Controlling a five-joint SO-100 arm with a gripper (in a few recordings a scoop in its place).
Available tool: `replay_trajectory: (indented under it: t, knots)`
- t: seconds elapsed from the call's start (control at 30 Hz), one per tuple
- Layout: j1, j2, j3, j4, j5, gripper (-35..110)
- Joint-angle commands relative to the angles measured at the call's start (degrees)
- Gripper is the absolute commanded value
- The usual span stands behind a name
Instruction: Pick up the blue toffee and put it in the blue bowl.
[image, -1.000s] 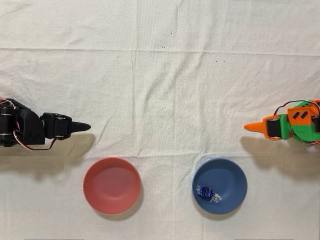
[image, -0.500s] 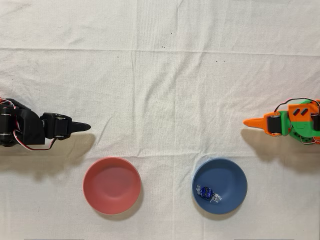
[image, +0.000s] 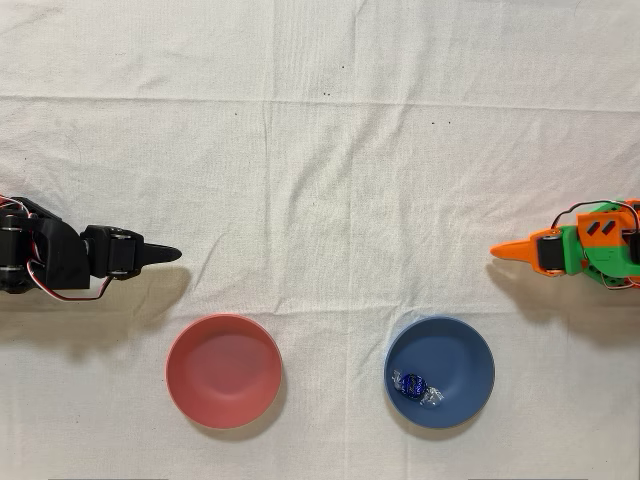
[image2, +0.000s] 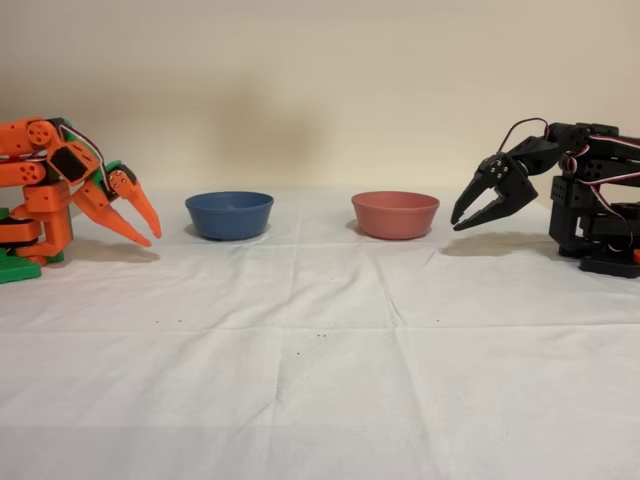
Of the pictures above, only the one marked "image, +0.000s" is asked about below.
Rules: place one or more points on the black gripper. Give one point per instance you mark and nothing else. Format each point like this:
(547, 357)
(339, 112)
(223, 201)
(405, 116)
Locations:
(121, 253)

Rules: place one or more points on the white tablecloth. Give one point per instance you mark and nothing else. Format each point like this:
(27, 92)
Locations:
(320, 150)

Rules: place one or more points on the blue foil-wrapped candy ball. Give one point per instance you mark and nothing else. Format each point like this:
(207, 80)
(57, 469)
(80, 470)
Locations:
(412, 384)

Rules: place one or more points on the blue bowl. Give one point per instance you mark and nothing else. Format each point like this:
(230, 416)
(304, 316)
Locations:
(450, 345)

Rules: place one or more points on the pink bowl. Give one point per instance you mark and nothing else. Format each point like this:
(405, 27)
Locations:
(224, 371)

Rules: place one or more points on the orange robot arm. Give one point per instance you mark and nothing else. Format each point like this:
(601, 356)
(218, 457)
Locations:
(636, 204)

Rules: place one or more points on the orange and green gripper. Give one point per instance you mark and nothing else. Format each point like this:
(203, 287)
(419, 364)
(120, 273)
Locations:
(550, 253)

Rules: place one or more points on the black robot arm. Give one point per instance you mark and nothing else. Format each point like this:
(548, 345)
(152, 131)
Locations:
(60, 255)

